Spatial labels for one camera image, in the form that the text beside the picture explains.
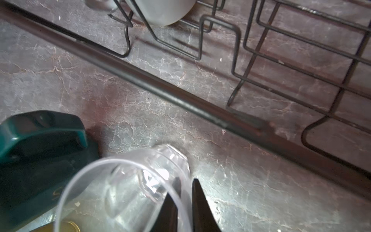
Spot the white grey mug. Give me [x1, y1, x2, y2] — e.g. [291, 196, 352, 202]
[84, 0, 196, 26]

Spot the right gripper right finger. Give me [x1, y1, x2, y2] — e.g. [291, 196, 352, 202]
[192, 178, 221, 232]

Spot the olive glass cup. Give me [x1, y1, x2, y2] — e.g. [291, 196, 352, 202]
[30, 221, 81, 232]

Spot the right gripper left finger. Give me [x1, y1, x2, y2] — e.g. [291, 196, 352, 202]
[150, 193, 178, 232]

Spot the black wire dish rack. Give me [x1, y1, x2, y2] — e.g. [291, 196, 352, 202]
[1, 1, 371, 199]

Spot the clear glass cup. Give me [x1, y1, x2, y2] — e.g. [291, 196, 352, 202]
[54, 144, 193, 232]

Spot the dark green mug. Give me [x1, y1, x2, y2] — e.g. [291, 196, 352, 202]
[1, 110, 100, 232]

